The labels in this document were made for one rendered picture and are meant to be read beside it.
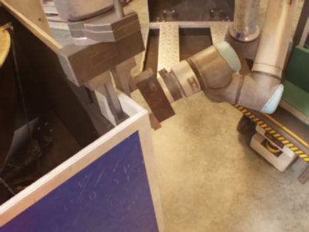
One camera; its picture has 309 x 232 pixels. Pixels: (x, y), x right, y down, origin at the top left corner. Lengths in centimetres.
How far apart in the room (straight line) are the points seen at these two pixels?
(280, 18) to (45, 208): 71
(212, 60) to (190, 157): 96
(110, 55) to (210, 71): 28
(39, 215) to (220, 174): 116
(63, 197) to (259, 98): 54
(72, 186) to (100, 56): 20
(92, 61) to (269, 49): 50
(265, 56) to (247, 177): 89
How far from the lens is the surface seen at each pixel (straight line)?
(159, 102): 58
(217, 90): 66
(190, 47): 236
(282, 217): 140
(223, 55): 58
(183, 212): 129
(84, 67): 34
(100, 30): 29
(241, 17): 112
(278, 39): 71
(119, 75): 39
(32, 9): 178
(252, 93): 67
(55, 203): 38
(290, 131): 129
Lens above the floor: 122
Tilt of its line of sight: 47 degrees down
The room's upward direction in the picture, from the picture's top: 6 degrees counter-clockwise
